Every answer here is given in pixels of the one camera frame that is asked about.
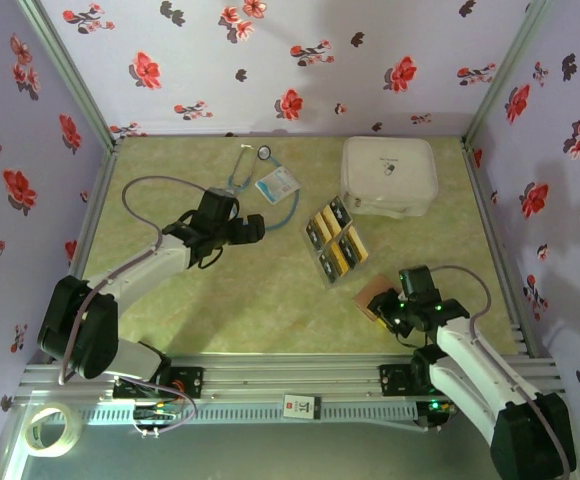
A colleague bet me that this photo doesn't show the white medical pouch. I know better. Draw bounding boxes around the white medical pouch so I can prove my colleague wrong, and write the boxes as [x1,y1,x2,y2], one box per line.
[339,135,440,220]

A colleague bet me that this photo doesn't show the small wired circuit board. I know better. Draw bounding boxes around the small wired circuit board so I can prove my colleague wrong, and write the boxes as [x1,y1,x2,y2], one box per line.
[133,405,181,422]
[417,398,457,432]

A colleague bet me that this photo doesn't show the aluminium front rail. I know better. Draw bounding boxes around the aluminium front rail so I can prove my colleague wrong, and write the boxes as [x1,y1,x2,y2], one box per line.
[17,352,569,407]

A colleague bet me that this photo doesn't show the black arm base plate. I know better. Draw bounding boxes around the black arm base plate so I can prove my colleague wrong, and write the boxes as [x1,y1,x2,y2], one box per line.
[378,363,424,399]
[112,367,206,401]

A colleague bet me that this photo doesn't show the aluminium corner post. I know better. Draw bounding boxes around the aluminium corner post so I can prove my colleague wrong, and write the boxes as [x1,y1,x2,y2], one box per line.
[462,0,557,151]
[15,0,124,151]

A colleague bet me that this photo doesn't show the aluminium side rail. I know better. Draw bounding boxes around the aluminium side rail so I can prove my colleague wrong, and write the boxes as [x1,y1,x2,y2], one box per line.
[64,139,124,281]
[461,138,541,360]

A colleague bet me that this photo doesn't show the red and white label tag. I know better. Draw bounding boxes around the red and white label tag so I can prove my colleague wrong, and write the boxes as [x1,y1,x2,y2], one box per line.
[283,393,321,420]

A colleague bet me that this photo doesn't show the blue stethoscope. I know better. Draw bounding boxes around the blue stethoscope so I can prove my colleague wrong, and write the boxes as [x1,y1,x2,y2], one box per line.
[227,143,301,232]

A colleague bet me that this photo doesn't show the slotted grey cable duct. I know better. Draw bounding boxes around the slotted grey cable duct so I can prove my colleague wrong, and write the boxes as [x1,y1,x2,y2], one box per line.
[77,402,419,426]

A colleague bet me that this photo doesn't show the white and blue gauze packet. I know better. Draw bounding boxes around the white and blue gauze packet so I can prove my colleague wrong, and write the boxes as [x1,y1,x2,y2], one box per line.
[254,167,302,205]

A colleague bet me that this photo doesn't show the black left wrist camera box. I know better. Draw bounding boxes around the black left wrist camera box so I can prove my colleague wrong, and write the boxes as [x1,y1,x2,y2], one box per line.
[197,187,241,227]

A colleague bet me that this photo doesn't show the clear tape roll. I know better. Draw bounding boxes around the clear tape roll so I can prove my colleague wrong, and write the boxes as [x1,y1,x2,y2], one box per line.
[23,401,84,459]

